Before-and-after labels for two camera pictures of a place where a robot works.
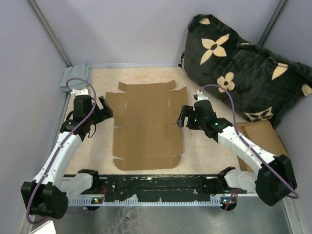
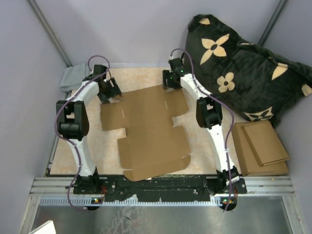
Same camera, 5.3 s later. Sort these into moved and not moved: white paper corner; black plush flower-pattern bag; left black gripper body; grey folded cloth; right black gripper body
Moved: left black gripper body; right black gripper body
Not moved: white paper corner; grey folded cloth; black plush flower-pattern bag
